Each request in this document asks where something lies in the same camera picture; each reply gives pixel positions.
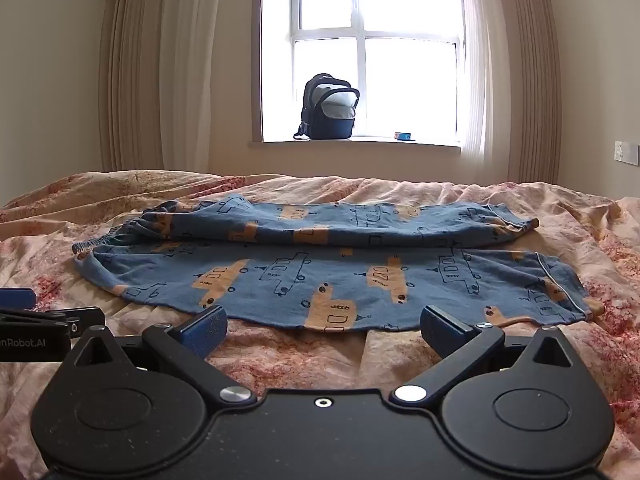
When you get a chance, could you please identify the white framed window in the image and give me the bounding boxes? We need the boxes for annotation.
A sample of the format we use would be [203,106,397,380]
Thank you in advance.
[290,0,463,140]

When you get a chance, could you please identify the floral pink blanket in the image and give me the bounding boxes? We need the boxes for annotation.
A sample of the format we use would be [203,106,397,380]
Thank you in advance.
[0,170,640,480]

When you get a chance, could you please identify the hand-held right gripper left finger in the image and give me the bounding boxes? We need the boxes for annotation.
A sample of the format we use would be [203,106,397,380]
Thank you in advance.
[70,304,255,409]

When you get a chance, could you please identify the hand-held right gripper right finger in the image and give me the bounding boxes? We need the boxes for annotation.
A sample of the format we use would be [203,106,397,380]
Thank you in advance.
[389,304,577,407]

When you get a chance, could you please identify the beige curtain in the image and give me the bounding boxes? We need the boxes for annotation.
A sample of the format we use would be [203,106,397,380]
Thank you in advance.
[500,0,564,184]
[97,0,171,173]

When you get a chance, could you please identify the dark blue backpack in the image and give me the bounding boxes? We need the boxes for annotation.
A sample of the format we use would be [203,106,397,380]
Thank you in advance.
[292,74,361,141]

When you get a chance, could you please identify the white sheer curtain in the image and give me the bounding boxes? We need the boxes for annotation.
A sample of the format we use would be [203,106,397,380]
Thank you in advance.
[159,0,223,172]
[456,0,522,171]

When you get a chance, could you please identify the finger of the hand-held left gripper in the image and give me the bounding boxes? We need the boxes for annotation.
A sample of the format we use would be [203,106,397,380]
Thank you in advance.
[0,287,37,310]
[0,306,107,337]

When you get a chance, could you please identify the blue patterned pants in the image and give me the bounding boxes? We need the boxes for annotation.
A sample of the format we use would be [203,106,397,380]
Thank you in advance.
[71,194,606,335]

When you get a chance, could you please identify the white window sill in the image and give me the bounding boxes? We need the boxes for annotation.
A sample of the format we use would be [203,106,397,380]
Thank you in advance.
[247,135,462,154]

